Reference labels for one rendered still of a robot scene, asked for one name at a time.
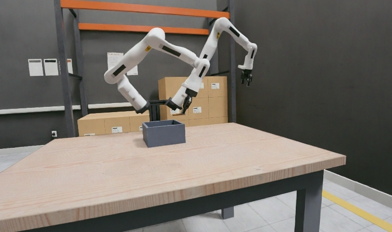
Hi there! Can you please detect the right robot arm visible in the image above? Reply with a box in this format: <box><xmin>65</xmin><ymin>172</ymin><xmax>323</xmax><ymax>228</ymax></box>
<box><xmin>104</xmin><ymin>28</ymin><xmax>210</xmax><ymax>110</ymax></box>

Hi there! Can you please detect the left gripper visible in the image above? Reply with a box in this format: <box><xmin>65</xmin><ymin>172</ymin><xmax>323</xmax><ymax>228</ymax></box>
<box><xmin>241</xmin><ymin>69</ymin><xmax>252</xmax><ymax>87</ymax></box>

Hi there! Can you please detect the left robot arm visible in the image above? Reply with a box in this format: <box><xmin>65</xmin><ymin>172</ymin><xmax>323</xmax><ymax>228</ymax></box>
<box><xmin>172</xmin><ymin>17</ymin><xmax>257</xmax><ymax>107</ymax></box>

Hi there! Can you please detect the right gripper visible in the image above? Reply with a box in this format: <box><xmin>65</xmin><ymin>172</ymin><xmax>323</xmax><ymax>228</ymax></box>
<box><xmin>181</xmin><ymin>88</ymin><xmax>198</xmax><ymax>115</ymax></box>

